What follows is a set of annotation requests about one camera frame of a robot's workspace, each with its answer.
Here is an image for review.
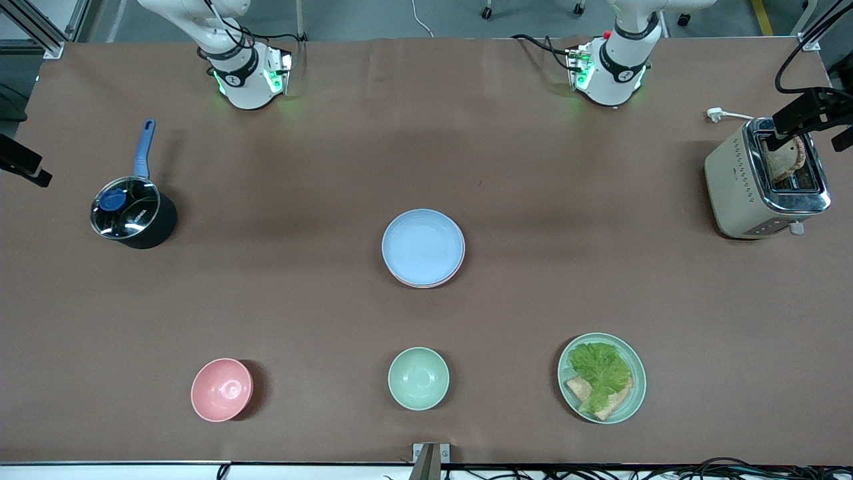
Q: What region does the light blue plate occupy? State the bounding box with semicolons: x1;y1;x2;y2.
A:
382;209;465;286

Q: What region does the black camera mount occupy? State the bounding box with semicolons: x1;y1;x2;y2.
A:
765;87;853;153

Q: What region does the cream and chrome toaster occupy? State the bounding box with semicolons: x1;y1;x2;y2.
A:
704;117;832;239

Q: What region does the pink bowl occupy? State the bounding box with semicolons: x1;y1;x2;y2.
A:
191;358;254;423

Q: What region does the glass lid with blue knob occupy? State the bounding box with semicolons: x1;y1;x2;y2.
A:
91;176;162;239

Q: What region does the aluminium frame profile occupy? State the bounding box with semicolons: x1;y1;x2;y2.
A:
0;0;91;59
798;0;853;53

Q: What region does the black pot with blue handle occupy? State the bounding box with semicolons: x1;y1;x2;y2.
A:
90;119;179;250

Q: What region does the green lettuce leaf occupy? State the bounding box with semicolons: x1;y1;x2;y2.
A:
566;342;632;414

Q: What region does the mint green plate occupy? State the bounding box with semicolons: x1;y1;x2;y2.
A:
557;333;647;425

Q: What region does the black cable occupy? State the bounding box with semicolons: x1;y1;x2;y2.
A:
250;27;309;67
774;0;853;94
512;33;577;73

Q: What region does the metal table bracket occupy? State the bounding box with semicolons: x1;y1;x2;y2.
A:
408;443;451;480

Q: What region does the white toaster power cable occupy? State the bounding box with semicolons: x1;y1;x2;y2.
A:
706;107;755;124

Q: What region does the mint green bowl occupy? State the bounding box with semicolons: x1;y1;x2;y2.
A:
388;347;450;411

